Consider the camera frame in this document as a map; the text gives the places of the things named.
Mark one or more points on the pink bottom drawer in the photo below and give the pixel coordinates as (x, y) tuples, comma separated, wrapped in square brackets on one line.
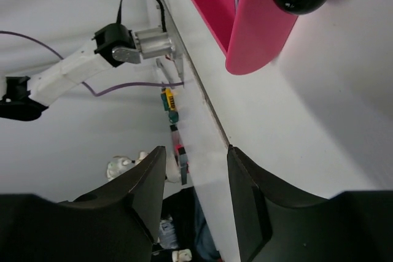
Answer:
[(251, 33)]

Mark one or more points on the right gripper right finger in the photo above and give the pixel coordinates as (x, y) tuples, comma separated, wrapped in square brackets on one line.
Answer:
[(276, 221)]

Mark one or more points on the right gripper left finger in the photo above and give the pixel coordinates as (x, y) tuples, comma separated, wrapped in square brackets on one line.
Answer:
[(118, 221)]

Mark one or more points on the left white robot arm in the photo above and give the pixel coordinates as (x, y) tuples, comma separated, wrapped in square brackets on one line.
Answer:
[(25, 98)]

